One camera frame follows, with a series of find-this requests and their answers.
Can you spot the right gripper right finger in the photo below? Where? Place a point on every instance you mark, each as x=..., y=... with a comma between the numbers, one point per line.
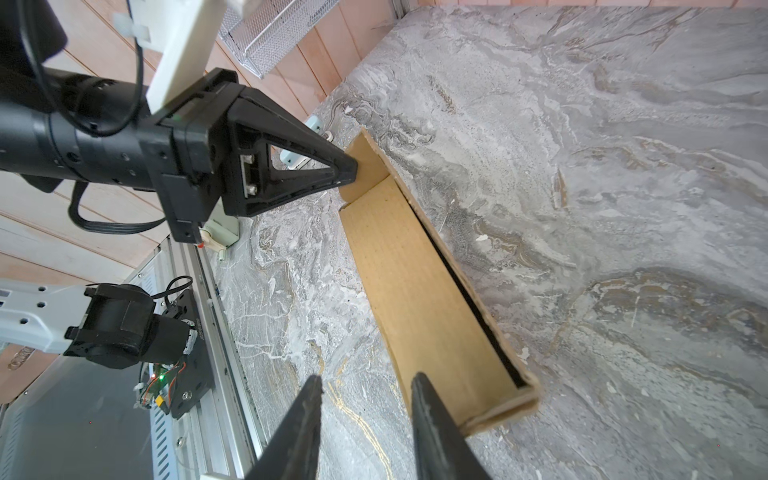
x=440, y=450

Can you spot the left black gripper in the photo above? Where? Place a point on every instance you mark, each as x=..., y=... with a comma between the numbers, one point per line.
x=177, y=152

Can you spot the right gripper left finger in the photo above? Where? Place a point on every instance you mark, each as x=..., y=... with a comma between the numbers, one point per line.
x=293, y=450

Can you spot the brown cardboard box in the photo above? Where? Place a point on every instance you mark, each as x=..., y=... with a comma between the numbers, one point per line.
x=429, y=315

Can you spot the light blue small device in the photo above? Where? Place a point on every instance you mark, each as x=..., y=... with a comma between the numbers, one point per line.
x=298, y=154

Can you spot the green pencil sharpener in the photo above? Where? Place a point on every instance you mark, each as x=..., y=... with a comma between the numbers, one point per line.
x=220, y=232

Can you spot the white wire mesh shelf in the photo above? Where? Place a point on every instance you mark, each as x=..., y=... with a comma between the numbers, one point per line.
x=262, y=39

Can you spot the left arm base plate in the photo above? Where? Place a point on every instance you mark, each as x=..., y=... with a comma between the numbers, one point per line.
x=176, y=388

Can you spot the aluminium rail front frame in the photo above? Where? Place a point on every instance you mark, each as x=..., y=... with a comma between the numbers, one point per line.
x=65, y=417

